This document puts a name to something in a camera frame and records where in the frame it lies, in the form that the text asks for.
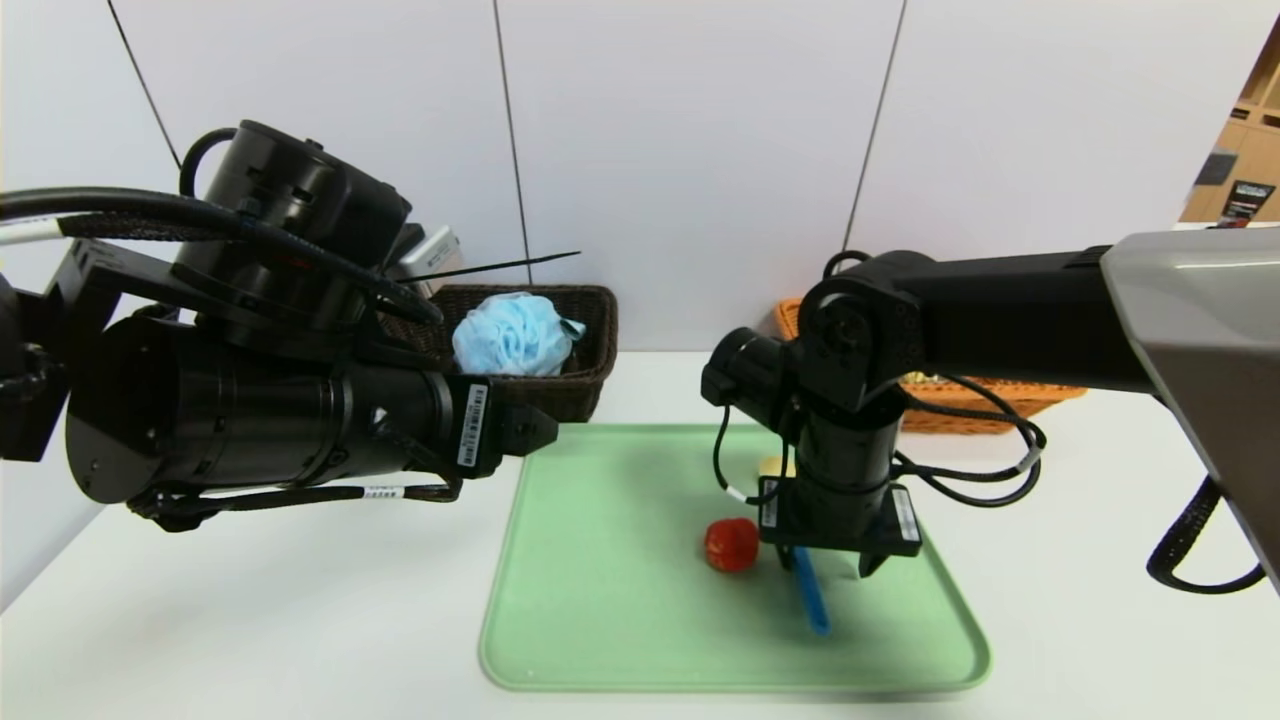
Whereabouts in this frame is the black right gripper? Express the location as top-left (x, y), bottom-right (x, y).
top-left (757, 412), bottom-right (923, 579)

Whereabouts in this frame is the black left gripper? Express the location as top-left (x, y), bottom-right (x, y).
top-left (359, 362), bottom-right (559, 480)

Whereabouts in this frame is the yellow spoon with blue handle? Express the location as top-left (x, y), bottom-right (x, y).
top-left (757, 455), bottom-right (831, 636)

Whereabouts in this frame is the light blue mesh bath loofah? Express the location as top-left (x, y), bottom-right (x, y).
top-left (452, 293), bottom-right (586, 378)

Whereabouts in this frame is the small red rubber toy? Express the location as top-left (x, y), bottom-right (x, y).
top-left (704, 517), bottom-right (761, 573)

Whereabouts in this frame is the dark brown wicker basket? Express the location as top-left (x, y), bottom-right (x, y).
top-left (380, 285), bottom-right (618, 423)

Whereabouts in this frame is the orange wicker basket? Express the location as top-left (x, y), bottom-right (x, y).
top-left (775, 298), bottom-right (1089, 436)

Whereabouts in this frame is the thin black zip tie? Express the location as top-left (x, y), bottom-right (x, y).
top-left (405, 250), bottom-right (581, 284)

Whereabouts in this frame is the light green plastic tray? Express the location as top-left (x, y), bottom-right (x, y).
top-left (478, 422), bottom-right (993, 693)

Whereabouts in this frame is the small black sign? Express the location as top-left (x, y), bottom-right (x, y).
top-left (1225, 178), bottom-right (1278, 223)

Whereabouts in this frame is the light wooden shelf unit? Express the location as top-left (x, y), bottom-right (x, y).
top-left (1180, 20), bottom-right (1280, 223)

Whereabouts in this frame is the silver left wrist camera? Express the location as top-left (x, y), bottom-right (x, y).
top-left (385, 225), bottom-right (463, 291)

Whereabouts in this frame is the braided cable with white label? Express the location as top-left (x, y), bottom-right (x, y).
top-left (130, 478), bottom-right (463, 533)

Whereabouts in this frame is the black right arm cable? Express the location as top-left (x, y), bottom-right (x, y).
top-left (713, 375), bottom-right (1048, 511)

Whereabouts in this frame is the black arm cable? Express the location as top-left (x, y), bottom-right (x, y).
top-left (713, 375), bottom-right (1048, 511)
top-left (0, 187), bottom-right (441, 326)

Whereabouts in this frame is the thick black ribbed cable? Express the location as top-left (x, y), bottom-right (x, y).
top-left (1147, 475), bottom-right (1268, 596)

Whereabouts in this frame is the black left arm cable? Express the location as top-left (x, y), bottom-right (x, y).
top-left (0, 187), bottom-right (441, 326)

